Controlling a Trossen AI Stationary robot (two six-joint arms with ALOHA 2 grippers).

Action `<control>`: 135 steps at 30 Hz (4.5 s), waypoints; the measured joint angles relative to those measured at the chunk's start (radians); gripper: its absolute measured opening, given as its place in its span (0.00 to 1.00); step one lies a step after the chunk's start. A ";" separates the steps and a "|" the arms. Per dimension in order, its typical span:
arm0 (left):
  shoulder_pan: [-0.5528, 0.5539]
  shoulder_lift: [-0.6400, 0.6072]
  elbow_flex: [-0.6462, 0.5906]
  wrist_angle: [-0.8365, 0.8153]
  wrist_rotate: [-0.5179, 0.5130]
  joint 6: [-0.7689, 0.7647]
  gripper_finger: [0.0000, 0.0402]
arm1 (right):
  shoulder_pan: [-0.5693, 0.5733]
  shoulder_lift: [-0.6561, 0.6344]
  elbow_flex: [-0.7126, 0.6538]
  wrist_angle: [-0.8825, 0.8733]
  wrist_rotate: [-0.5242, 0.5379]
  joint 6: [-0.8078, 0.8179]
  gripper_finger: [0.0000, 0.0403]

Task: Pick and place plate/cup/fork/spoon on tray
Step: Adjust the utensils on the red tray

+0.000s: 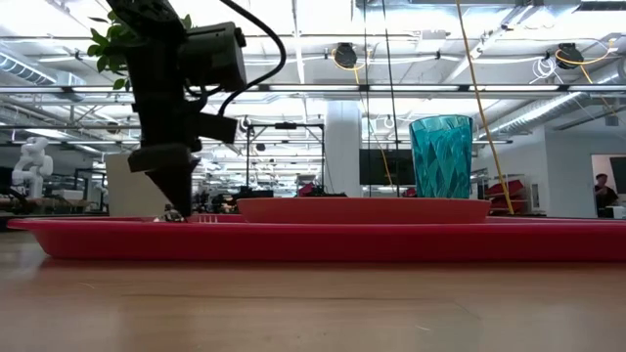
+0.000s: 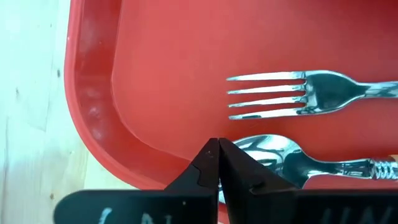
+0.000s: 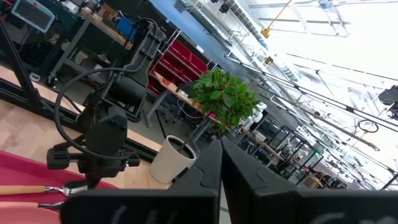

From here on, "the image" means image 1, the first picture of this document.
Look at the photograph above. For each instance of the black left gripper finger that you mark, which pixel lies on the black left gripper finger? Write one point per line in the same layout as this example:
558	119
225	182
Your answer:
190	186
161	160

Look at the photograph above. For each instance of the silver spoon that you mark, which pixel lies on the silver spoon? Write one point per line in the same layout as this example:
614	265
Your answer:
168	215

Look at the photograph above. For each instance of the red plastic tray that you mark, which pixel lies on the red plastic tray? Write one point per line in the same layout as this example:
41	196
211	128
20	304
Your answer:
313	242

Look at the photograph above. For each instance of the coral plastic plate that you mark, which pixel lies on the coral plastic plate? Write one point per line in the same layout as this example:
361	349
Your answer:
364	211

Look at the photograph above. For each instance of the teal faceted plastic cup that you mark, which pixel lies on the teal faceted plastic cup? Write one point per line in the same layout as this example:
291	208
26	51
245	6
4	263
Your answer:
440	156

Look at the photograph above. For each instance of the white plant pot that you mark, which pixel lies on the white plant pot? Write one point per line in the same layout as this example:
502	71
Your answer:
122	190

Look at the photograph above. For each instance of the small green potted tree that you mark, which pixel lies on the small green potted tree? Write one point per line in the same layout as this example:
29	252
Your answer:
110	34

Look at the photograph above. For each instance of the small red object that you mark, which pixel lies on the small red object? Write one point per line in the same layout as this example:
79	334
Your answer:
307	189

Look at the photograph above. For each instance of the cluttered workbench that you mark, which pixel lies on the cluttered workbench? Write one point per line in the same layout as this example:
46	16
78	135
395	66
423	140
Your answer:
49	201

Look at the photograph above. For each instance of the white building column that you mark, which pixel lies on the white building column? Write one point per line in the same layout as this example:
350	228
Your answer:
342	146

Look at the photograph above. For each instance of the long ceiling light bar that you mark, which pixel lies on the long ceiling light bar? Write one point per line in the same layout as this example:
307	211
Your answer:
342	88

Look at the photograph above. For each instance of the red storage bin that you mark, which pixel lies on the red storage bin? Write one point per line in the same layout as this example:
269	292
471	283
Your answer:
506	188
511	204

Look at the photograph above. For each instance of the person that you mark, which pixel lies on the person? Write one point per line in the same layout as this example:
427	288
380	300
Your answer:
605	195

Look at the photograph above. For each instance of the white box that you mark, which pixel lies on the white box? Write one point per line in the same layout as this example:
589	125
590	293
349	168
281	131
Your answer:
618	212

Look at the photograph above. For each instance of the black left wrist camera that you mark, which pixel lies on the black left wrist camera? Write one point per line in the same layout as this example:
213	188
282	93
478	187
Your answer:
217	128

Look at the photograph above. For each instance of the black gantry frame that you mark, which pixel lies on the black gantry frame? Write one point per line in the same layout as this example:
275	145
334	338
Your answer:
286	125

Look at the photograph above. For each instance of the silver ventilation duct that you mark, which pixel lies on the silver ventilation duct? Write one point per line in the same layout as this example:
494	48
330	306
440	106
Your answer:
24	71
548	110

